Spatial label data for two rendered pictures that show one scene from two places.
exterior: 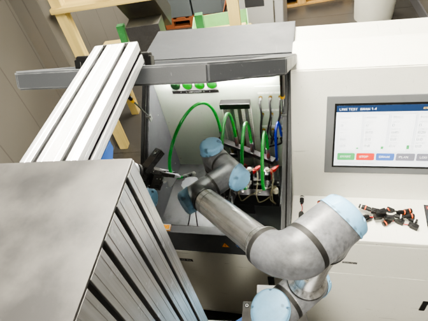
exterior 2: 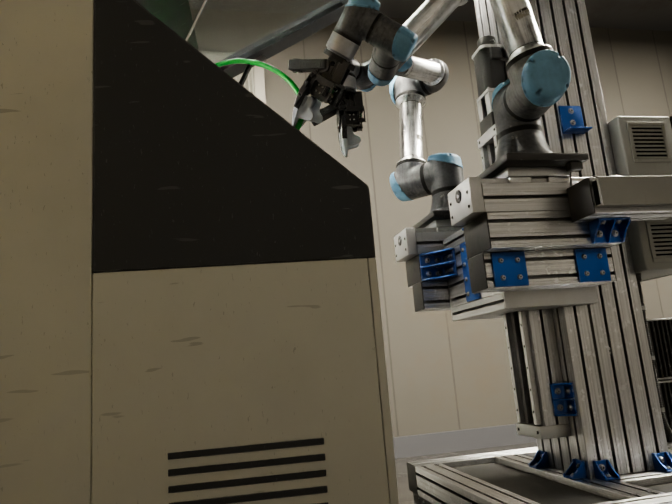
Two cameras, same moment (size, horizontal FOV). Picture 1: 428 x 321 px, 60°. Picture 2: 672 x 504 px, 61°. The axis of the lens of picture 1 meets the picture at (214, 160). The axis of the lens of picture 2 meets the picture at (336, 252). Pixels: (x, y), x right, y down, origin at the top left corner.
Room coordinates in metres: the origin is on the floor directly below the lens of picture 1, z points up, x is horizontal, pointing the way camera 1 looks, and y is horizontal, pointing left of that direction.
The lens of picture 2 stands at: (1.72, 1.43, 0.57)
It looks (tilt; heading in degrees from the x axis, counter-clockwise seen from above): 11 degrees up; 242
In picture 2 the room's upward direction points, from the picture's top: 5 degrees counter-clockwise
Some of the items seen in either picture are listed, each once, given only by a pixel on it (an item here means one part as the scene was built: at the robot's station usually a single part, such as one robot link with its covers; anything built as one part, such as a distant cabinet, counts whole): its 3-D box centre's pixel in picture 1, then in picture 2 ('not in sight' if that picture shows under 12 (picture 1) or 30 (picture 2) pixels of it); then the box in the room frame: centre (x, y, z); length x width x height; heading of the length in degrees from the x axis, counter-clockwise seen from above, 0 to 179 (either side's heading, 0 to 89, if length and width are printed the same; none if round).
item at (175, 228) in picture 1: (214, 240); not in sight; (0.98, 0.09, 0.87); 0.62 x 0.04 x 0.16; 70
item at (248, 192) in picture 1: (245, 196); not in sight; (1.16, -0.11, 0.91); 0.34 x 0.10 x 0.15; 70
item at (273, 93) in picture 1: (270, 114); not in sight; (1.36, -0.31, 1.20); 0.13 x 0.03 x 0.31; 70
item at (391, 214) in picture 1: (387, 214); not in sight; (0.80, -0.64, 1.01); 0.23 x 0.11 x 0.06; 70
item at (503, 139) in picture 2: not in sight; (521, 150); (0.59, 0.42, 1.09); 0.15 x 0.15 x 0.10
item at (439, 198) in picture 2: not in sight; (450, 204); (0.45, -0.06, 1.09); 0.15 x 0.15 x 0.10
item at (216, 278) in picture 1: (227, 285); not in sight; (0.96, 0.09, 0.44); 0.65 x 0.02 x 0.68; 70
